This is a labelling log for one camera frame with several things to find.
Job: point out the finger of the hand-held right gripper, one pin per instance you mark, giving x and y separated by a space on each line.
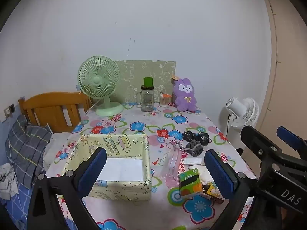
291 137
261 146

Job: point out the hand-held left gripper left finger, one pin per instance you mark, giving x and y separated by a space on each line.
94 169

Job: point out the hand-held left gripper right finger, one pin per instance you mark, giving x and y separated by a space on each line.
219 172

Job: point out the yellow cartoon packet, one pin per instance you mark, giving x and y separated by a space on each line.
214 191

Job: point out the grey scrunchie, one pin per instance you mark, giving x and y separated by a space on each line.
194 148

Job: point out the yellow cartoon storage box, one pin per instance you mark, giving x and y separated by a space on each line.
120 143

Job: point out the white soft pad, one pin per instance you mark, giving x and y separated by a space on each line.
120 169

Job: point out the white flat packet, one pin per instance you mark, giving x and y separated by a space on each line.
193 161

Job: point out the white standing fan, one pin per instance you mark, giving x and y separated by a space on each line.
242 112

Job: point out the white bedding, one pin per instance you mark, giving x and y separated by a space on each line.
57 143

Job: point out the floral tablecloth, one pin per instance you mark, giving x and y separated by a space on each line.
144 124

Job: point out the grey plaid pillow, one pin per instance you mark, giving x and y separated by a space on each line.
26 146

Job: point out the beige door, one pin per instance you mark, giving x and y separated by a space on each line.
283 64

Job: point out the wooden bed headboard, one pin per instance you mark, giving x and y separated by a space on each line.
55 105

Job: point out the purple plush bunny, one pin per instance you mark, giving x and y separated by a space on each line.
184 93

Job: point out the blue checked bed sheet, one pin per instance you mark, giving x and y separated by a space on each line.
16 208

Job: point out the glass jar with green lid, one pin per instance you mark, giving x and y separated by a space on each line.
147 98

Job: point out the crumpled white cloth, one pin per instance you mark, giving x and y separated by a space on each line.
6 179

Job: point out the green desk fan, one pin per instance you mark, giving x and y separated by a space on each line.
97 79

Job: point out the toothpick jar with orange lid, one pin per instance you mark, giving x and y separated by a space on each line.
164 100

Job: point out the green patterned board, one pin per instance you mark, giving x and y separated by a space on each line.
144 69

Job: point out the wall socket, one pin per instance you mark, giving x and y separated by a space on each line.
9 109

